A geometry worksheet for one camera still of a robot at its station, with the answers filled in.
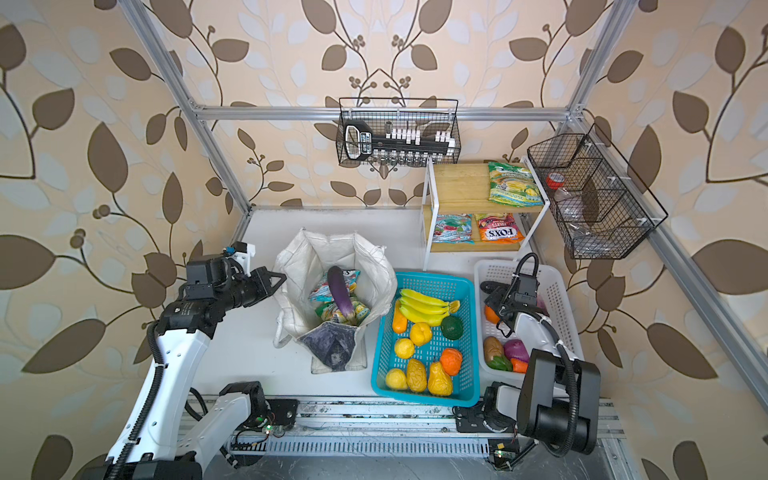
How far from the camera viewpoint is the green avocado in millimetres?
844

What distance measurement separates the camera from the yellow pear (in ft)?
2.47

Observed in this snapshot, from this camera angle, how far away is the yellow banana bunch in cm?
87

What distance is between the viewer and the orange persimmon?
30.9 inches
